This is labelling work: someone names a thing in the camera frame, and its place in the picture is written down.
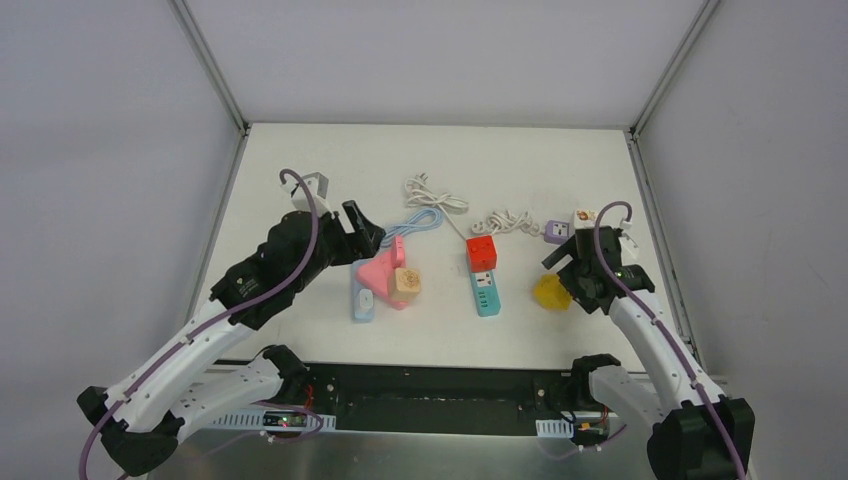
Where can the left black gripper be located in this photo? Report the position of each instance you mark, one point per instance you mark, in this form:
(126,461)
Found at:
(346,232)

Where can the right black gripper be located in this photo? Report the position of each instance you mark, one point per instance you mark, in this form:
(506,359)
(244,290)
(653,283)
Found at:
(578,259)

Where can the yellow cube plug adapter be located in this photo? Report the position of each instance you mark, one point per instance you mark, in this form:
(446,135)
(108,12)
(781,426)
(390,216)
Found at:
(550,294)

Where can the red cube plug adapter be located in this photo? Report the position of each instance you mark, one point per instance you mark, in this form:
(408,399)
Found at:
(481,253)

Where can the teal power strip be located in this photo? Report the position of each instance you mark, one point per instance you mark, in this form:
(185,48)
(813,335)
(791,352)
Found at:
(486,296)

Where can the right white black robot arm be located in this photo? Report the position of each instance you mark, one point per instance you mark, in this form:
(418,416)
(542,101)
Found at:
(693,429)

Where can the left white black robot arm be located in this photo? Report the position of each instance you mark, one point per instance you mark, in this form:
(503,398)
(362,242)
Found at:
(141,420)

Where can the purple socket adapter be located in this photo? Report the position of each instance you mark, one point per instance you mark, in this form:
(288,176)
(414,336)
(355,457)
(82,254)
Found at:
(557,232)

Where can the pink triangular plug adapter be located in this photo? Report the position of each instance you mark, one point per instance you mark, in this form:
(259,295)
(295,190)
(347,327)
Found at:
(375,274)

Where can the white cube adapter with sticker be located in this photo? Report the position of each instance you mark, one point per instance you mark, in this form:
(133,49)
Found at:
(584,219)

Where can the beige wooden cube adapter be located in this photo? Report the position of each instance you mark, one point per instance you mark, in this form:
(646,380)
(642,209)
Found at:
(405,284)

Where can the light blue power strip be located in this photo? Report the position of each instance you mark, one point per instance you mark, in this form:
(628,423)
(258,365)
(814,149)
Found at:
(362,301)

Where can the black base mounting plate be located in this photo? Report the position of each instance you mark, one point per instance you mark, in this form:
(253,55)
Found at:
(444,400)

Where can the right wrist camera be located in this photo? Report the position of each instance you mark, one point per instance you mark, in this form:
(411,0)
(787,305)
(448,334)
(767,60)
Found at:
(628,244)

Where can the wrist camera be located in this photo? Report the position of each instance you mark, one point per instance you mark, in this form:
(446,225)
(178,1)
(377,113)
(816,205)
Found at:
(313,188)
(628,244)

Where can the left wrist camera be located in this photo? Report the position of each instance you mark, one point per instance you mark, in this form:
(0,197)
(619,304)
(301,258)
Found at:
(313,188)

